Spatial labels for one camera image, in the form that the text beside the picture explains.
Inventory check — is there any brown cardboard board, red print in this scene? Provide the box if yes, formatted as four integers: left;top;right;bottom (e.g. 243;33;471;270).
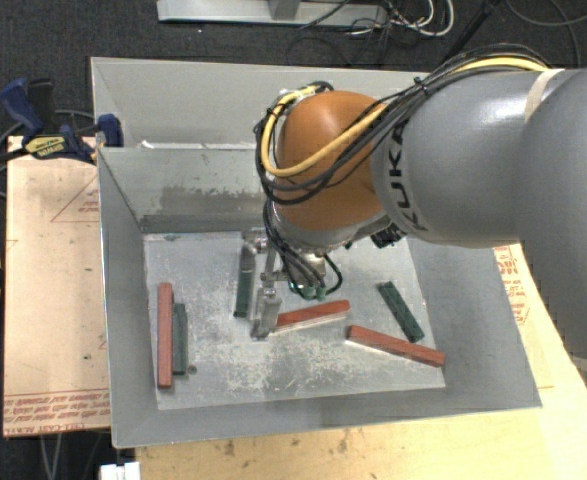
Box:
1;135;557;439

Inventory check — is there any dark green flat block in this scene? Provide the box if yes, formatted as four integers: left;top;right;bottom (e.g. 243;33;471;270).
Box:
171;302;190;376
377;280;426;345
232;266;256;319

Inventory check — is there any grey metal bin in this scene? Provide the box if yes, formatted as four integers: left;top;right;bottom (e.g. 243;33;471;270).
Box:
90;56;543;450

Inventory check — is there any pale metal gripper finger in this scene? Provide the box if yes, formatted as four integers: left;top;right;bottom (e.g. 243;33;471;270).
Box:
249;287;283;341
239;231;258;275

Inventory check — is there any black cylinder on white bracket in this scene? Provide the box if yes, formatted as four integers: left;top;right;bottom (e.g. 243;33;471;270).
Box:
370;223;408;250

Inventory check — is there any red-brown flat block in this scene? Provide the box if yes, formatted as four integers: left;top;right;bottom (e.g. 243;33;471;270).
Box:
344;324;447;369
156;282;175;390
271;299;352;335

